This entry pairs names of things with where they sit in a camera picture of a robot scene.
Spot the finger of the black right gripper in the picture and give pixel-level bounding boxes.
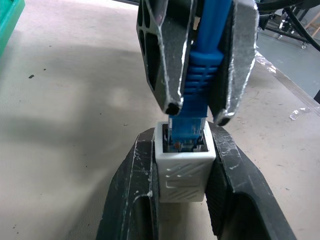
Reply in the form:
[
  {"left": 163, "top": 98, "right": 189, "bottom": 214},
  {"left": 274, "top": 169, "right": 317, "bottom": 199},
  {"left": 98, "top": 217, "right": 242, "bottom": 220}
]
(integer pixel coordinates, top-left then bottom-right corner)
[
  {"left": 208, "top": 0, "right": 260, "bottom": 126},
  {"left": 135, "top": 0, "right": 196, "bottom": 116}
]

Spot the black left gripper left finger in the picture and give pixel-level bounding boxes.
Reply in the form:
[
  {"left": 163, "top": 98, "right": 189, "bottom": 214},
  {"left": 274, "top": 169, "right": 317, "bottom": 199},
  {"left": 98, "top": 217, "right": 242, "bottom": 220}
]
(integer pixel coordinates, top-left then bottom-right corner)
[{"left": 96, "top": 126, "right": 161, "bottom": 240}]

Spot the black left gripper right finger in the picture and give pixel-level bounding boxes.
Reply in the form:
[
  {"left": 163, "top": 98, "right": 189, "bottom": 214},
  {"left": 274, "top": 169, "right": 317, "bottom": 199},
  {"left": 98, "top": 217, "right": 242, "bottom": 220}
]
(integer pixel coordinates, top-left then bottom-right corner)
[{"left": 204, "top": 121, "right": 298, "bottom": 240}]

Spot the blue ethernet cable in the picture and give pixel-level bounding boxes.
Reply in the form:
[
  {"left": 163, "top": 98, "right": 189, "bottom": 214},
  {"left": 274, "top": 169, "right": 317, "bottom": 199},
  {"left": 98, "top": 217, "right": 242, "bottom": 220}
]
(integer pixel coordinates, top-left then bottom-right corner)
[{"left": 167, "top": 0, "right": 235, "bottom": 152}]

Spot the white coupler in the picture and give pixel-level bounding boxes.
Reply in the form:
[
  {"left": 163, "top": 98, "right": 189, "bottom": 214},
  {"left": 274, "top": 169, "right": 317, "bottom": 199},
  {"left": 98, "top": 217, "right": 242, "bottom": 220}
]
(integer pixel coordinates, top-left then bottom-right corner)
[{"left": 153, "top": 121, "right": 217, "bottom": 204}]

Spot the green plastic bin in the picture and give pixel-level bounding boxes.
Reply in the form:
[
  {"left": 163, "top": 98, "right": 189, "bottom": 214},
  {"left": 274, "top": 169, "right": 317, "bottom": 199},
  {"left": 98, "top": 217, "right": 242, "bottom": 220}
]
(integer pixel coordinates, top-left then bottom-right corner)
[{"left": 0, "top": 0, "right": 26, "bottom": 66}]

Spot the clear tape scrap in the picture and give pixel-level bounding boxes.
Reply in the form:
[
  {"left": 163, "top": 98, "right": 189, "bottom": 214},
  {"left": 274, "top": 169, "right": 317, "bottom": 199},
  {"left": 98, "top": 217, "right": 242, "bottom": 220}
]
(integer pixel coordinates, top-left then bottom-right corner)
[{"left": 289, "top": 107, "right": 315, "bottom": 121}]

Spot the black metal frame with casters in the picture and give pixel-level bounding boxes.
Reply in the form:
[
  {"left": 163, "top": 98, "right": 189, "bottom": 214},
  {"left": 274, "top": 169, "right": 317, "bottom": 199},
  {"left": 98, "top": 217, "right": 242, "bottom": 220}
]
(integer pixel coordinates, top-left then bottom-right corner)
[{"left": 257, "top": 0, "right": 320, "bottom": 50}]

